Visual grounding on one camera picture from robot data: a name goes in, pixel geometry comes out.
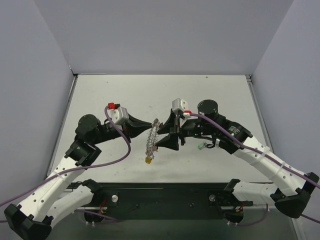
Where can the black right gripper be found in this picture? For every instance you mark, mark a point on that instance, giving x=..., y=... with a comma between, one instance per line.
x=178, y=129

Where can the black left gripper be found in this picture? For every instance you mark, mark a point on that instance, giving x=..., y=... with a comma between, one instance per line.
x=126, y=127

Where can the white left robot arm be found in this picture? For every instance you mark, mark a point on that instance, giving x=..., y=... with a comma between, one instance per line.
x=35, y=216

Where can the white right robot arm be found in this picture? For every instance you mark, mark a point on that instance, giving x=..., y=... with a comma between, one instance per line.
x=289, y=189

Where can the yellow key tag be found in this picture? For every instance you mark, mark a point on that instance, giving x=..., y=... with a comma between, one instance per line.
x=148, y=160

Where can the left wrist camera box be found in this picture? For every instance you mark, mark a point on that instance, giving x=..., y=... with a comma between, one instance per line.
x=119, y=115

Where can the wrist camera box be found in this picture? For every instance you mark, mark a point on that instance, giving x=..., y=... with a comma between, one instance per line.
x=119, y=115
x=179, y=106

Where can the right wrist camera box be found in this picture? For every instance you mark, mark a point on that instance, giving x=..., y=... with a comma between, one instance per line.
x=179, y=106

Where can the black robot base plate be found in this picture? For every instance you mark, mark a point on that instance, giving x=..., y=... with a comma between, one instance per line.
x=161, y=201

